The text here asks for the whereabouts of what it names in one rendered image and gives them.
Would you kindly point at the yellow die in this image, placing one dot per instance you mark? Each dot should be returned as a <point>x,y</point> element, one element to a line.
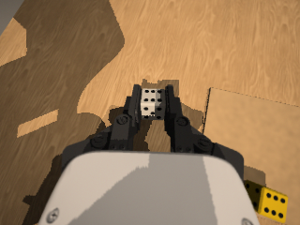
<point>267,202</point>

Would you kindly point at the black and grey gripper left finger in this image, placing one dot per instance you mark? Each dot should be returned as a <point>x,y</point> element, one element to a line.
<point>118,136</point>

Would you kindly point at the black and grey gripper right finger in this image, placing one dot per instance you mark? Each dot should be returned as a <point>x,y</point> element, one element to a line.
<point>187,139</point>

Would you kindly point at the white die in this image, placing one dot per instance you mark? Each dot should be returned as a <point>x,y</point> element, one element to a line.
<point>153,104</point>

